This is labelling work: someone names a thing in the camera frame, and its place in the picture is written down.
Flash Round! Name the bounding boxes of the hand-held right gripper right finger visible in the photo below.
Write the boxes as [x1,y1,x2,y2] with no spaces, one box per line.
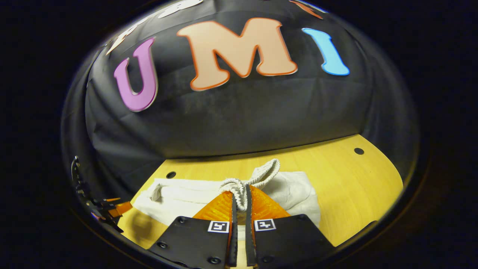
[245,184,335,268]

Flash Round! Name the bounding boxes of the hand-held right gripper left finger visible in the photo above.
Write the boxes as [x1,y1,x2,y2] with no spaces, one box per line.
[149,191,239,269]

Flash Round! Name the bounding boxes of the white jeans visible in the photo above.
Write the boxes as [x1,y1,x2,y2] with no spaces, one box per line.
[133,158,322,241]

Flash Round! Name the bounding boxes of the black backdrop cloth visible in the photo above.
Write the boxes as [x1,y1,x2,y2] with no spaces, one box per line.
[62,0,419,198]

